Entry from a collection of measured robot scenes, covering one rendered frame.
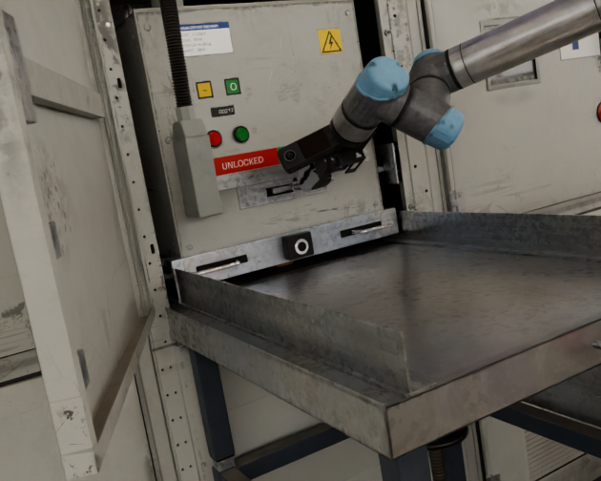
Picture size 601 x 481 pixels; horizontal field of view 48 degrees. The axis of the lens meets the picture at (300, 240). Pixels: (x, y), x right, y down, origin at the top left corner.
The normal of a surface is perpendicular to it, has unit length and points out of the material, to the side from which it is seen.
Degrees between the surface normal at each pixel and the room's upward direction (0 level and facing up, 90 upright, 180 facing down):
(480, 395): 90
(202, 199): 90
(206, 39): 90
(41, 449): 90
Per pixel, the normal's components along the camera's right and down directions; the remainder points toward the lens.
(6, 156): 0.13, 0.13
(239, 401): 0.49, 0.05
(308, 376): -0.86, 0.22
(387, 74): 0.36, -0.44
